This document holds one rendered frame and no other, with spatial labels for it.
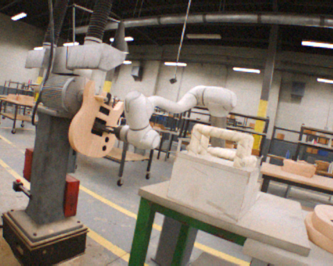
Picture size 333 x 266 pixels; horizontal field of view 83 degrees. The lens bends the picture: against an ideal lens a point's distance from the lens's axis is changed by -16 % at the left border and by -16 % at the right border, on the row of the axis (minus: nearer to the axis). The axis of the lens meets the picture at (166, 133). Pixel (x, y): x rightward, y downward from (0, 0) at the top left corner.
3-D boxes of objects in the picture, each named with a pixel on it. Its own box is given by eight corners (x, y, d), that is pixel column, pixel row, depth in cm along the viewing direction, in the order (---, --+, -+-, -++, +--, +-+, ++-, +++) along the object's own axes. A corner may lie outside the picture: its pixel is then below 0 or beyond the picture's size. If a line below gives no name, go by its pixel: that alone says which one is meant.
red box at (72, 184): (48, 205, 167) (52, 164, 165) (60, 203, 178) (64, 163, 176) (64, 218, 155) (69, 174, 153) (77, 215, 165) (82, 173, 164)
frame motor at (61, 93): (33, 106, 144) (40, 71, 142) (63, 110, 167) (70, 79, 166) (63, 113, 124) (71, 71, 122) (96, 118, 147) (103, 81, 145)
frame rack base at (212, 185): (165, 197, 79) (175, 151, 78) (184, 190, 92) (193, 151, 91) (236, 224, 64) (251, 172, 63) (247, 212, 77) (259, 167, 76)
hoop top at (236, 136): (190, 131, 77) (192, 122, 77) (194, 132, 80) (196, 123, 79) (246, 144, 66) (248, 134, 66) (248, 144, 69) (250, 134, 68)
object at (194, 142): (186, 153, 77) (191, 127, 77) (190, 153, 80) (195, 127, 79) (193, 156, 76) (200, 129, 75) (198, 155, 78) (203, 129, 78)
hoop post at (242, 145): (231, 166, 68) (238, 137, 68) (234, 165, 71) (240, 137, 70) (241, 168, 66) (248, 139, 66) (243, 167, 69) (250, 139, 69)
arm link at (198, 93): (182, 89, 142) (200, 91, 134) (195, 80, 154) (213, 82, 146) (184, 107, 149) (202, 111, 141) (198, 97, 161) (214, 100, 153)
